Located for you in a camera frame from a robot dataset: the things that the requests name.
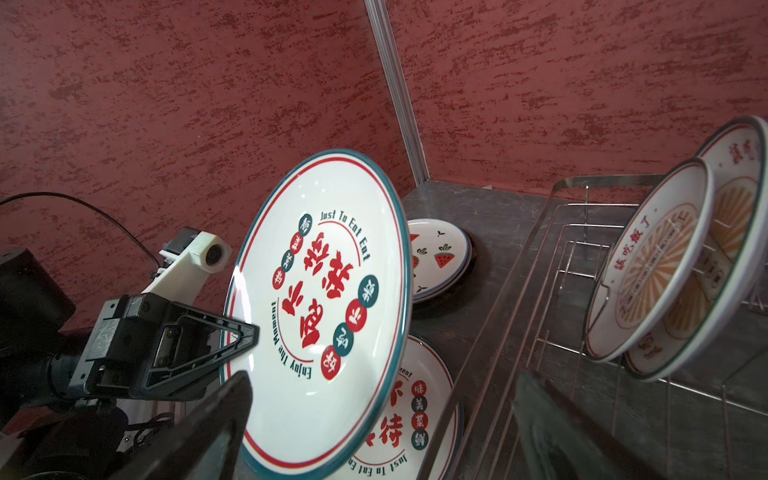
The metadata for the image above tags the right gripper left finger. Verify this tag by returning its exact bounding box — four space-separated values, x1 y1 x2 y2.
112 372 253 479

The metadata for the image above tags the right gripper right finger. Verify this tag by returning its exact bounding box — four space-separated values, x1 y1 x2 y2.
514 370 662 479

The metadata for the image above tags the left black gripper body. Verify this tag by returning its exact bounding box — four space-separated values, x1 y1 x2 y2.
65 293 173 401

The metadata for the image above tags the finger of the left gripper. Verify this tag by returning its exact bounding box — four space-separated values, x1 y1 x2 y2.
129 302 260 401

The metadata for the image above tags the red character plate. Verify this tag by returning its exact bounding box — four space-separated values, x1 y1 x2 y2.
330 335 463 479
220 149 412 479

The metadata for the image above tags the watermelon blue rim plate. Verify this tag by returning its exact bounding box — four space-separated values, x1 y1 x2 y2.
408 218 473 303

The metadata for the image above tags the black striped rim plate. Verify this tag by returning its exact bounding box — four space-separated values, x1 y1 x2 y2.
414 235 478 321

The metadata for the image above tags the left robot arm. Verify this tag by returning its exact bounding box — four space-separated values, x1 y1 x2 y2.
1 228 259 479

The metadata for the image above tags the orange sunburst plate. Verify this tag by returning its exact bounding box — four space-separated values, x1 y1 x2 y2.
624 116 767 381
583 157 715 363

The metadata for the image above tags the left corner aluminium profile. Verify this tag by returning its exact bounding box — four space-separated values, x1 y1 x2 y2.
364 0 431 186

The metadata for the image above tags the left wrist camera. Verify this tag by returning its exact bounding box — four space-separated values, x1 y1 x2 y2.
142 227 233 305

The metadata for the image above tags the wire dish rack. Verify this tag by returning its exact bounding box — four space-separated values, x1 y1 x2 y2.
406 169 767 479

